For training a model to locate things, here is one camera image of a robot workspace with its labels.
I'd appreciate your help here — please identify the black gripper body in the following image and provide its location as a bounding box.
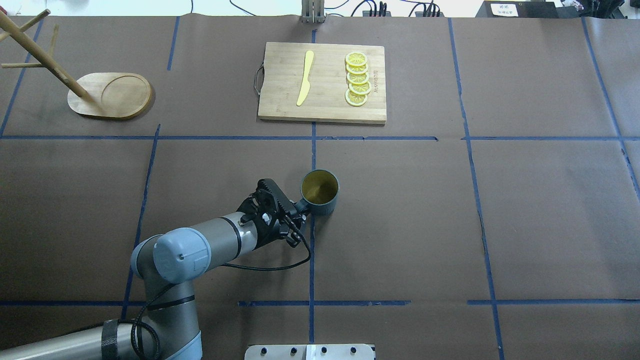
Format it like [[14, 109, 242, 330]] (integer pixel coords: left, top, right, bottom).
[[236, 190, 279, 251]]

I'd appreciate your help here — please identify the dark teal mug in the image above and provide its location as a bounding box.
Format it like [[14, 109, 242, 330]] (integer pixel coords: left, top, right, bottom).
[[294, 169, 340, 216]]

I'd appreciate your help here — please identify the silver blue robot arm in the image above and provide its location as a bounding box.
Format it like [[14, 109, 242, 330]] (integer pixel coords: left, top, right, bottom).
[[1, 178, 310, 360]]

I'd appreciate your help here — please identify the wooden cup storage rack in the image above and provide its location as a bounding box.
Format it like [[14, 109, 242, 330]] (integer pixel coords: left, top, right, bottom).
[[0, 9, 154, 120]]

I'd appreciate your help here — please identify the lemon slice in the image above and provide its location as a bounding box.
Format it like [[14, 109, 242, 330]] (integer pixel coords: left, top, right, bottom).
[[345, 51, 368, 68], [344, 89, 368, 107], [345, 63, 369, 76], [346, 71, 370, 85], [348, 81, 371, 96]]

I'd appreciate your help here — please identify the bamboo cutting board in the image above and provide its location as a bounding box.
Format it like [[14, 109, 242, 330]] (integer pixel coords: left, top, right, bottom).
[[257, 42, 387, 125]]

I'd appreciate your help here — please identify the yellow plastic knife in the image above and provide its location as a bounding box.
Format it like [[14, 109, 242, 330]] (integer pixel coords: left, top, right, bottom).
[[295, 50, 314, 107]]

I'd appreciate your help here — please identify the black box with label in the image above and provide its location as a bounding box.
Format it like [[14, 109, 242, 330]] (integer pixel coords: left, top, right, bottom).
[[475, 0, 559, 19]]

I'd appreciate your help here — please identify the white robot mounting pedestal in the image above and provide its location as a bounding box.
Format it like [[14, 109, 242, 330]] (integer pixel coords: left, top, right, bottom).
[[244, 343, 377, 360]]

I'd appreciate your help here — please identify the aluminium frame post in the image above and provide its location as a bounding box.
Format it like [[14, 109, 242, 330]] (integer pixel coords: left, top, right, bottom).
[[301, 0, 326, 24]]

